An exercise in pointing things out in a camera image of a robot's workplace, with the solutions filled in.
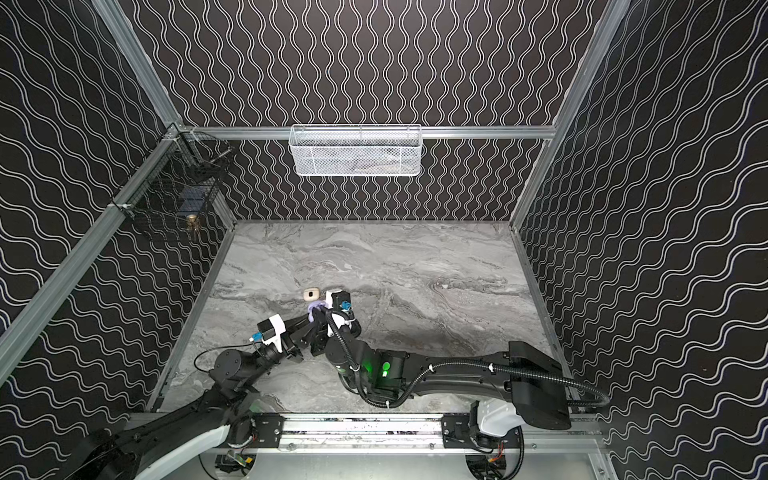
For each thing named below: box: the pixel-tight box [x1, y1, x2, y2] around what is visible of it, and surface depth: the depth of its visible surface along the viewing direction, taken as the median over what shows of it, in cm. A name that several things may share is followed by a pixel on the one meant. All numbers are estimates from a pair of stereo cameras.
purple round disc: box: [307, 300, 327, 323], surface depth 69 cm
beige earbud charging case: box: [303, 288, 320, 301], surface depth 100 cm
